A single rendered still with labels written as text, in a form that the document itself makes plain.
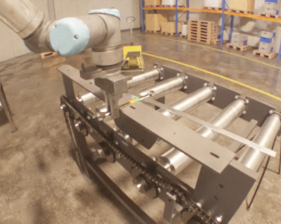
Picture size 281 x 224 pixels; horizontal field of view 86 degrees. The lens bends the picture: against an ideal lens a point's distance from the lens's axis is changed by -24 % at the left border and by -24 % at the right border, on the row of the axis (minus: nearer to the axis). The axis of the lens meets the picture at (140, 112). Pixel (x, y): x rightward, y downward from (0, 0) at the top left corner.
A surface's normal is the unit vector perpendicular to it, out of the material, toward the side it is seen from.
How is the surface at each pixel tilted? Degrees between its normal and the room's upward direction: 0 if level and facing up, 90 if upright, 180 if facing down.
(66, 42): 90
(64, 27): 90
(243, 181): 90
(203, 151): 0
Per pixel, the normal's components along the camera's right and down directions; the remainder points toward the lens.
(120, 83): 0.65, 0.37
